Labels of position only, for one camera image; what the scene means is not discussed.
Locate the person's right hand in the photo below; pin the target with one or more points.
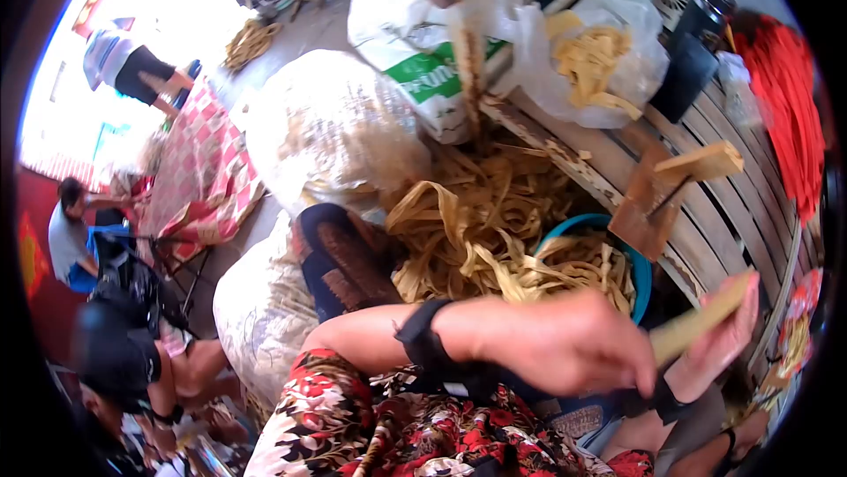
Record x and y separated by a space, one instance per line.
718 348

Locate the person's left hand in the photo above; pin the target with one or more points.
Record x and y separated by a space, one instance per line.
549 338

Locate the person's right fingers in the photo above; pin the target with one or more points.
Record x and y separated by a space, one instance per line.
744 325

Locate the person's left fingers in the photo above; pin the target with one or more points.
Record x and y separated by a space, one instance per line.
632 358

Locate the tan strip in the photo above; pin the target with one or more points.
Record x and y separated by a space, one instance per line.
695 321

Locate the black wrist band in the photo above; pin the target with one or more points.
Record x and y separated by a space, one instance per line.
427 344
655 401

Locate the red printed packet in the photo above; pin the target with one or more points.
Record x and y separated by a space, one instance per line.
797 325

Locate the blue plastic basin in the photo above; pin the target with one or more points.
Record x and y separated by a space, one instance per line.
638 272

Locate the slatted wooden bench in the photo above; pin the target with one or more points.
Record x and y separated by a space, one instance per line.
721 212

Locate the person's legs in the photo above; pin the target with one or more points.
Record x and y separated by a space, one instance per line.
718 444

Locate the wooden block tool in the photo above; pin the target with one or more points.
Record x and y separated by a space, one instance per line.
652 199

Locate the pile of tan fibre strips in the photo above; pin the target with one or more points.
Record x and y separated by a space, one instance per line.
483 225

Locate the bundle of red strips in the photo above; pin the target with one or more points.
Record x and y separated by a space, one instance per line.
787 100

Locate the black pouch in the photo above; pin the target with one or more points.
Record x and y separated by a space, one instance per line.
685 76

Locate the person's body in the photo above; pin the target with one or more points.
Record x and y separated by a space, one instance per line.
370 424

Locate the clear bag of yellow strips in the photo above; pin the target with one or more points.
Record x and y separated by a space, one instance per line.
595 66

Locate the dark patterned cloth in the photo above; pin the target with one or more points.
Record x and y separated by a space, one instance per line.
347 262

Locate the black jar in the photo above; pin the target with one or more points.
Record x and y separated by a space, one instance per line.
705 10

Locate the white woven sack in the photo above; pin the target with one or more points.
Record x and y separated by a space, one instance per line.
264 318

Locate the large clear bag of fibres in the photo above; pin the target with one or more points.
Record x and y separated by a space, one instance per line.
331 126

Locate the white sack with green label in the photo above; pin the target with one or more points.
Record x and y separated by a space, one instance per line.
403 47

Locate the table with checkered cloth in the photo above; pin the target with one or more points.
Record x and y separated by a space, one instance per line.
205 166

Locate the bundle of straw strips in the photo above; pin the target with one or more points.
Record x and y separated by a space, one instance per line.
250 43

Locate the black folding chair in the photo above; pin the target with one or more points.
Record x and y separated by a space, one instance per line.
132 278

